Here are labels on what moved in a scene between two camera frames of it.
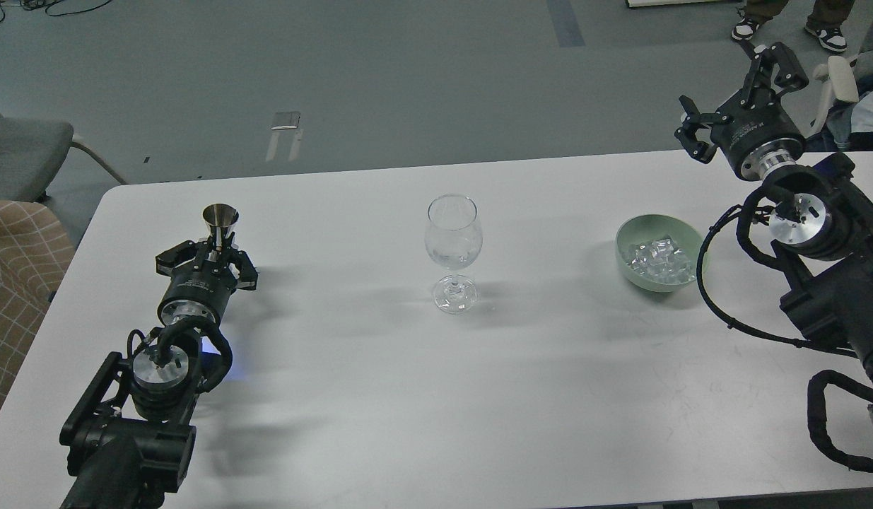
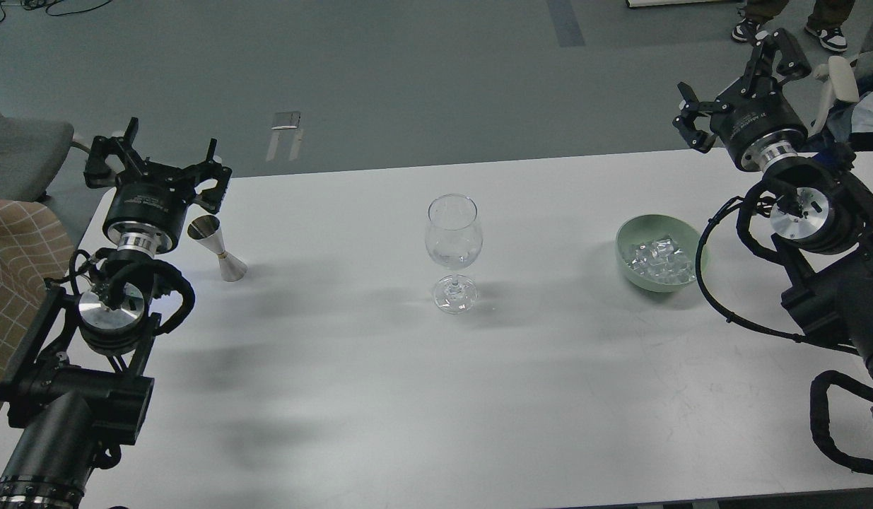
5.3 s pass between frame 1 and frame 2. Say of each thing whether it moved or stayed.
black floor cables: stayed
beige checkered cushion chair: stayed
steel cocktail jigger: moved
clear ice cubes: stayed
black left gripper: moved
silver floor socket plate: stayed
